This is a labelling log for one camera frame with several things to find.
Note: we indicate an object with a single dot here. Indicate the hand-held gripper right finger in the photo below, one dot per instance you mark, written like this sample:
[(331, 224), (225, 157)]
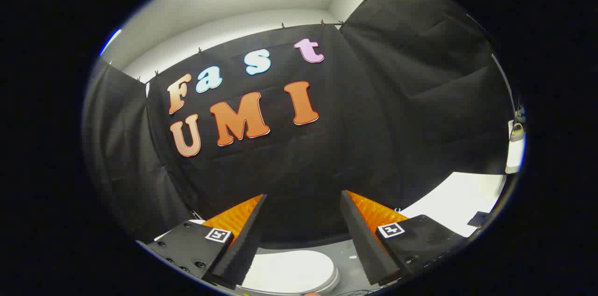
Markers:
[(362, 240)]

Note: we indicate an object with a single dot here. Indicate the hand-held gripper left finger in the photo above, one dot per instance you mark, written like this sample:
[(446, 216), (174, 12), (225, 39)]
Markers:
[(243, 244)]

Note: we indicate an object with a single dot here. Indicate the black backdrop cloth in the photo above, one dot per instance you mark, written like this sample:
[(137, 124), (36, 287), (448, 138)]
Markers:
[(327, 146)]

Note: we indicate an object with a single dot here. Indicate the small dark object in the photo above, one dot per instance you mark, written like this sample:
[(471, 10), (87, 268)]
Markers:
[(477, 219)]

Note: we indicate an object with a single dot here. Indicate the white block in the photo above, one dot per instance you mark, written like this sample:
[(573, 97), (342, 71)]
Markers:
[(514, 158)]

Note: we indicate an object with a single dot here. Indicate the small grey device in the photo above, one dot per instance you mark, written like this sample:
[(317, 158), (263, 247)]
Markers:
[(517, 133)]

